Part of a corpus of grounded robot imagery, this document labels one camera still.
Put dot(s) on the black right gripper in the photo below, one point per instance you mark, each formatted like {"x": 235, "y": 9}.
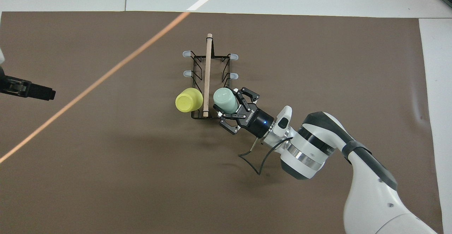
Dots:
{"x": 259, "y": 122}

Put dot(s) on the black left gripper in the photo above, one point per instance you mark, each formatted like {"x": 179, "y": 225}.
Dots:
{"x": 12, "y": 85}

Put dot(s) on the pale green plastic cup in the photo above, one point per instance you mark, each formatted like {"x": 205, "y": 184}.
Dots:
{"x": 226, "y": 100}

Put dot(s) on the yellow plastic cup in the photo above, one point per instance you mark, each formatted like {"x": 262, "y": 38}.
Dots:
{"x": 187, "y": 101}

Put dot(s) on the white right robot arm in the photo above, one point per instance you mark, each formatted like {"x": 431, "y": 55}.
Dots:
{"x": 370, "y": 198}

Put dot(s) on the brown table mat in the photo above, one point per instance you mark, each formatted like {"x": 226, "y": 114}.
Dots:
{"x": 141, "y": 191}

